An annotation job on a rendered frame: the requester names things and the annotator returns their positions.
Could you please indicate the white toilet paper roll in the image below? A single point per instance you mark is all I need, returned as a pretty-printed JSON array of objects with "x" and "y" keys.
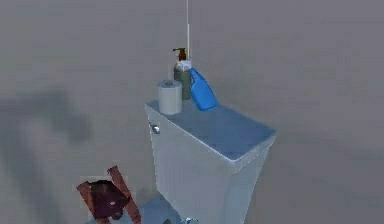
[{"x": 170, "y": 96}]

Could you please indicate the blue spray bottle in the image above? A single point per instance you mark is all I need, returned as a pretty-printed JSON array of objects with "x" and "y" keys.
[{"x": 202, "y": 91}]

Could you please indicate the grey soap pump bottle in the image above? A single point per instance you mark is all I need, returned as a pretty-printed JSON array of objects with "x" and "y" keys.
[{"x": 182, "y": 76}]

